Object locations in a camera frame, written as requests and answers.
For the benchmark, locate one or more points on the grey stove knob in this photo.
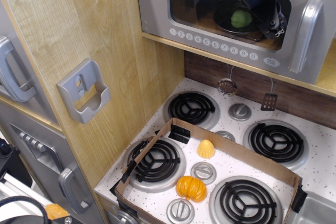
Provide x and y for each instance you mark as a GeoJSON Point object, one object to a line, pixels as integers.
{"type": "Point", "coordinates": [180, 211]}
{"type": "Point", "coordinates": [239, 112]}
{"type": "Point", "coordinates": [205, 172]}

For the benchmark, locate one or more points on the grey toy microwave door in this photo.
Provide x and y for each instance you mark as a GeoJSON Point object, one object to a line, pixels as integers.
{"type": "Point", "coordinates": [298, 54]}

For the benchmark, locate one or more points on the grey small middle knob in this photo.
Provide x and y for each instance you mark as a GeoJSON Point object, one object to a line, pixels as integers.
{"type": "Point", "coordinates": [226, 135]}

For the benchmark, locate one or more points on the grey fridge handle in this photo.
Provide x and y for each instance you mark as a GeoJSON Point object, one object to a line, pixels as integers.
{"type": "Point", "coordinates": [64, 182]}
{"type": "Point", "coordinates": [8, 80]}

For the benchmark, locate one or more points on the grey centre stove knob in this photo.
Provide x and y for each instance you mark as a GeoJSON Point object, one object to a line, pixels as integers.
{"type": "Point", "coordinates": [205, 172]}

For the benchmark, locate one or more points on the grey ice dispenser panel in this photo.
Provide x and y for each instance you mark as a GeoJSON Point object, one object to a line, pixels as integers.
{"type": "Point", "coordinates": [41, 151]}

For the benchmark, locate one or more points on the hanging metal strainer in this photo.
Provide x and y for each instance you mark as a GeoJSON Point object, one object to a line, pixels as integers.
{"type": "Point", "coordinates": [227, 87]}

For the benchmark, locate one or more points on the steel pot with handles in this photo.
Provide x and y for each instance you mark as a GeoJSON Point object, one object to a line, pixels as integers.
{"type": "Point", "coordinates": [222, 15]}

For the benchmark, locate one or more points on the front right black burner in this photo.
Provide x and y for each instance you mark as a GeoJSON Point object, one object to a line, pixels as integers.
{"type": "Point", "coordinates": [242, 199]}

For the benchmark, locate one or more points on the grey lower fridge handle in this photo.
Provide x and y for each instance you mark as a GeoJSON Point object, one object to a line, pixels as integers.
{"type": "Point", "coordinates": [64, 182]}

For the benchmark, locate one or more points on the back right black burner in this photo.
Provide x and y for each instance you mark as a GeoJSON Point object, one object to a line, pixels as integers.
{"type": "Point", "coordinates": [278, 141]}

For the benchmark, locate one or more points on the yellow toy corn piece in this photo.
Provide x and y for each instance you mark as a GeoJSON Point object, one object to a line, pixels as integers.
{"type": "Point", "coordinates": [206, 149]}

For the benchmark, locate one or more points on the steel toy sink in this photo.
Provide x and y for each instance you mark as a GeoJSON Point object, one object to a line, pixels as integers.
{"type": "Point", "coordinates": [311, 208]}

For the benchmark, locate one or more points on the back left black burner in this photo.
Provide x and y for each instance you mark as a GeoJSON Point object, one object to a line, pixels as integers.
{"type": "Point", "coordinates": [193, 107]}

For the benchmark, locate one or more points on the grey front stove knob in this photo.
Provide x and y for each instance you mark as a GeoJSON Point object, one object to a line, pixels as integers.
{"type": "Point", "coordinates": [180, 211]}

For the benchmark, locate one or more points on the brown cardboard frame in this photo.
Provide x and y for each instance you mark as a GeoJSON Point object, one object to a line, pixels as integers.
{"type": "Point", "coordinates": [179, 128]}

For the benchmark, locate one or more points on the front left black burner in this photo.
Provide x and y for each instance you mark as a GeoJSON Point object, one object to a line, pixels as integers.
{"type": "Point", "coordinates": [161, 167]}

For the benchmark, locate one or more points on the orange toy near floor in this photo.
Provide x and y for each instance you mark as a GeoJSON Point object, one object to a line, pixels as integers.
{"type": "Point", "coordinates": [54, 211]}

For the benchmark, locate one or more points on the black burner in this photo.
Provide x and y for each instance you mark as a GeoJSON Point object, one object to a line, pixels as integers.
{"type": "Point", "coordinates": [242, 199]}
{"type": "Point", "coordinates": [193, 107]}
{"type": "Point", "coordinates": [278, 141]}
{"type": "Point", "coordinates": [161, 167]}

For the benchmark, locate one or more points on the grey back stove knob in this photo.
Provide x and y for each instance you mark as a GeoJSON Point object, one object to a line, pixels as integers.
{"type": "Point", "coordinates": [239, 112]}

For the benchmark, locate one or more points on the grey upper fridge handle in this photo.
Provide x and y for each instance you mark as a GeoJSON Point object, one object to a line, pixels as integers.
{"type": "Point", "coordinates": [8, 80]}

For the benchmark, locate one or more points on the green toy vegetable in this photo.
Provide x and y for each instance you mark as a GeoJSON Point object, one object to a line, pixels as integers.
{"type": "Point", "coordinates": [241, 18]}

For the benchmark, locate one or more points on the grey plastic phone holder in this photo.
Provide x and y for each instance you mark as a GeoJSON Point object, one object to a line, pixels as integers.
{"type": "Point", "coordinates": [77, 83]}

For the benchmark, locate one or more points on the orange toy pumpkin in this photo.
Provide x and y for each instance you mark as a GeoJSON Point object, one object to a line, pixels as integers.
{"type": "Point", "coordinates": [191, 188]}

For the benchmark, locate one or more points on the grey oven knob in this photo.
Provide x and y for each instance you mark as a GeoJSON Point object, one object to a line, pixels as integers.
{"type": "Point", "coordinates": [125, 218]}

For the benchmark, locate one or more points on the hanging metal spatula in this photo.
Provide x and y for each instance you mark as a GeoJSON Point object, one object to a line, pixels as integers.
{"type": "Point", "coordinates": [269, 102]}

